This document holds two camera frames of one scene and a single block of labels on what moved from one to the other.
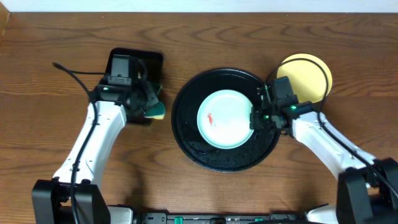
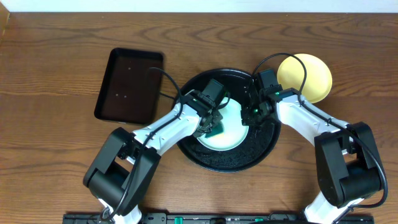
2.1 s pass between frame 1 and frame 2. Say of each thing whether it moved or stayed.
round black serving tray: stayed
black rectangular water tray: stayed
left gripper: moved
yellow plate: stayed
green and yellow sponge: moved
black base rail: stayed
